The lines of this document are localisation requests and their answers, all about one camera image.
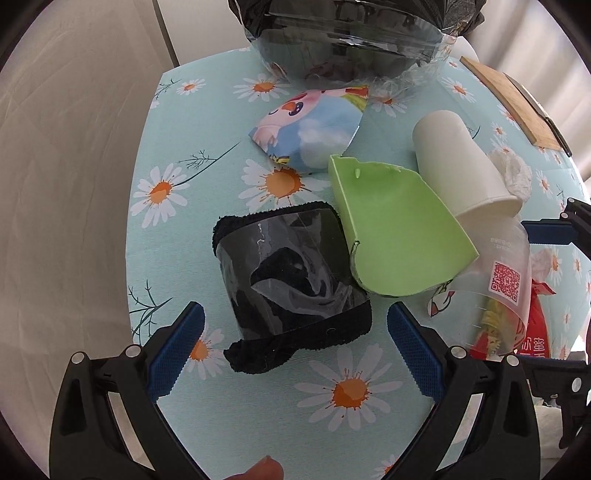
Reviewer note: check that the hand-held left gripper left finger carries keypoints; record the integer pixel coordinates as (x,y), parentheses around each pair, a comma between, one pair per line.
(178,353)

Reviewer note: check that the green plastic piece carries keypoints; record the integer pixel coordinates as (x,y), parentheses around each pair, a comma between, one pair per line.
(397,230)

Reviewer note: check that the white tissue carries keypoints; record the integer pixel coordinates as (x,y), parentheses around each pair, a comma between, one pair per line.
(512,173)

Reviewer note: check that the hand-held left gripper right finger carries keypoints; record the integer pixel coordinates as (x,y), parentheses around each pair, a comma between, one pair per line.
(413,355)

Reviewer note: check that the black cloth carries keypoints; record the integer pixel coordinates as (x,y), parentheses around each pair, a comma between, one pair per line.
(286,277)

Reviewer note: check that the white paper cup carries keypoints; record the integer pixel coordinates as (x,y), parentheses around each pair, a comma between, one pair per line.
(457,161)

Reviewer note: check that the cartoon printed wrapper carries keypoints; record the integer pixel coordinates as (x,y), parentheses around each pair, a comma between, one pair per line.
(307,122)

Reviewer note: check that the person's left hand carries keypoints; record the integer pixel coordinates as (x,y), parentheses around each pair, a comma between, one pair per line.
(261,470)

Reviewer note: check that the red snack packet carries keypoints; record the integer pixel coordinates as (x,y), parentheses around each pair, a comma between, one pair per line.
(538,323)

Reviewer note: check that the trash bin with black bag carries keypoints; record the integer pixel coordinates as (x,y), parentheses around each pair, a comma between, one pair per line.
(351,37)

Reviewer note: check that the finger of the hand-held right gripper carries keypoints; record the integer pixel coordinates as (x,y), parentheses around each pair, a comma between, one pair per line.
(545,364)
(547,233)

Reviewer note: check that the clear plastic packaging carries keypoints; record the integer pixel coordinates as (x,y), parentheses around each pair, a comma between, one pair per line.
(501,258)

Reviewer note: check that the daisy print tablecloth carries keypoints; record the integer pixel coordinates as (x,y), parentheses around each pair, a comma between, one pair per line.
(203,129)

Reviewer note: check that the wooden board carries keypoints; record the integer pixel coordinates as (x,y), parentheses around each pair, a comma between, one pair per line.
(517,99)

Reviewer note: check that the cream curtain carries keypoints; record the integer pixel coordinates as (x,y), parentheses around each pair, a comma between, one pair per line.
(69,184)

